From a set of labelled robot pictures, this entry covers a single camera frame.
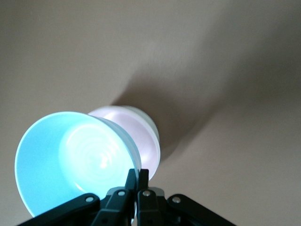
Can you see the blue bowl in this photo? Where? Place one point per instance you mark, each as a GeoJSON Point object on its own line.
{"type": "Point", "coordinates": [47, 153]}

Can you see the white bowl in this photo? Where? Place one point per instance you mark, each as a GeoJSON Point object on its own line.
{"type": "Point", "coordinates": [151, 124]}

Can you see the pink bowl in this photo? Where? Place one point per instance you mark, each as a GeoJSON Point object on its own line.
{"type": "Point", "coordinates": [145, 141]}

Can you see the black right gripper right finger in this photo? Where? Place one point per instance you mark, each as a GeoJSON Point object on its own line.
{"type": "Point", "coordinates": [150, 209]}

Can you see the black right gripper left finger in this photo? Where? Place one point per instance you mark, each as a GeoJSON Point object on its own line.
{"type": "Point", "coordinates": [115, 207]}

